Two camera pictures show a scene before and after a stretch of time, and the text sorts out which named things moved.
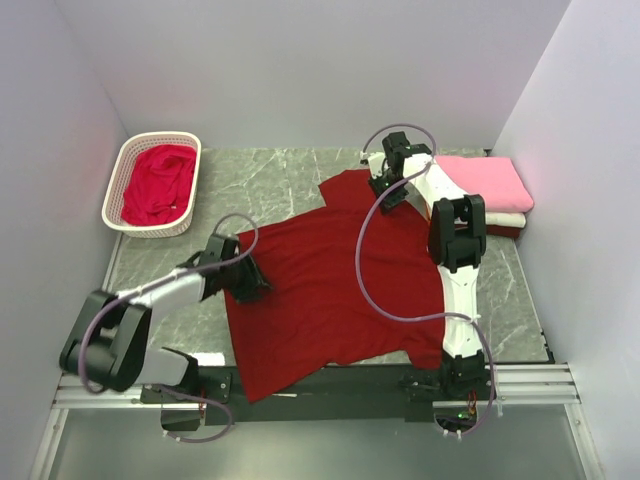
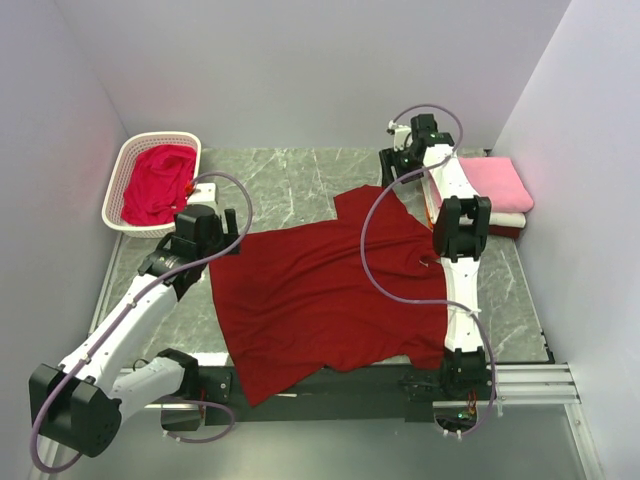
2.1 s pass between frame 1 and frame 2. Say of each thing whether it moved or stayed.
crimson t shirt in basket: stayed
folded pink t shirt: stayed
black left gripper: moved
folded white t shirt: stayed
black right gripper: moved
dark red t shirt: stayed
